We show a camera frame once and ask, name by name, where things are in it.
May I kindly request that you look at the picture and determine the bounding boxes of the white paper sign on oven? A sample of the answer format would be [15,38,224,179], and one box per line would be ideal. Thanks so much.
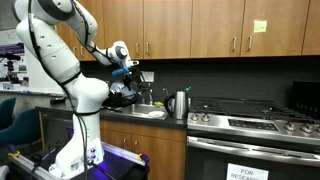
[226,163,269,180]

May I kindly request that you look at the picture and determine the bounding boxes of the stainless steel gas stove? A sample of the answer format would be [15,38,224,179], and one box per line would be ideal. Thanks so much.
[185,97,320,180]

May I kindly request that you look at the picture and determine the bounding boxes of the stainless steel sink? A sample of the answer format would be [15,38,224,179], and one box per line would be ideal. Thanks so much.
[122,104,168,120]

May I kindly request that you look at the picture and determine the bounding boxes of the lower wooden cabinets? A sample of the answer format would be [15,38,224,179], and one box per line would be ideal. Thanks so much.
[100,121,186,180]

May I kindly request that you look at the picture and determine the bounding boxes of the teal chair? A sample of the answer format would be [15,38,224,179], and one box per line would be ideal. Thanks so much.
[0,97,41,146]

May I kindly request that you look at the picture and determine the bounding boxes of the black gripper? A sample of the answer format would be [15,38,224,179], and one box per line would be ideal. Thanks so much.
[123,68,144,90]

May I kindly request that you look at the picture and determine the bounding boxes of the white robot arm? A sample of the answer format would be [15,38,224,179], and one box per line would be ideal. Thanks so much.
[13,0,137,180]

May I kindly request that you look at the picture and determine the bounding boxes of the yellow sticky note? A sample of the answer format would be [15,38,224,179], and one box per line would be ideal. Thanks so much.
[253,20,267,33]

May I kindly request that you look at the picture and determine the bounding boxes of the spray bottle green top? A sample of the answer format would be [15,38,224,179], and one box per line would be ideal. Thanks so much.
[185,86,192,107]

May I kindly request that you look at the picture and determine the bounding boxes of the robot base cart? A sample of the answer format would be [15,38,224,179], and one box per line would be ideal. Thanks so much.
[8,141,150,180]

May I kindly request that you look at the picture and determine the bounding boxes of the white bowl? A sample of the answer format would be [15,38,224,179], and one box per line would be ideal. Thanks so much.
[148,111,165,118]

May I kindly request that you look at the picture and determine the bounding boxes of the black dish rack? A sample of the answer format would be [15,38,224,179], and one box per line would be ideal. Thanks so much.
[103,82,137,107]

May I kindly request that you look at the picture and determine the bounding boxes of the chrome sink faucet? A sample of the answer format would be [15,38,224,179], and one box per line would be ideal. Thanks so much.
[143,83,153,105]

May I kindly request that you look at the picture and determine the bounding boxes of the white wall notice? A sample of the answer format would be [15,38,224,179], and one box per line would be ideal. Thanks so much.
[142,71,154,82]

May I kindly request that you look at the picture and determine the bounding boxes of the stainless steel electric kettle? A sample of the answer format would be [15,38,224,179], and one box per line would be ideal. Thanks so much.
[164,91,189,120]

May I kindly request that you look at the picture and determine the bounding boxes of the upper wooden cabinets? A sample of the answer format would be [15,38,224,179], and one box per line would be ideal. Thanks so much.
[55,0,320,62]

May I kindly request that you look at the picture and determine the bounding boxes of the wooden cabinets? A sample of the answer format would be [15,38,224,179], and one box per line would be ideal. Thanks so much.
[100,121,186,180]
[55,0,320,62]

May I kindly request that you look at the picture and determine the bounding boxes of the yellow sponge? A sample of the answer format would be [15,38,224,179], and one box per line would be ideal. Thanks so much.
[154,102,164,107]

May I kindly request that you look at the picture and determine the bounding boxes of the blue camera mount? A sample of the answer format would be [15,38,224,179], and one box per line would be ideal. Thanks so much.
[112,66,130,76]

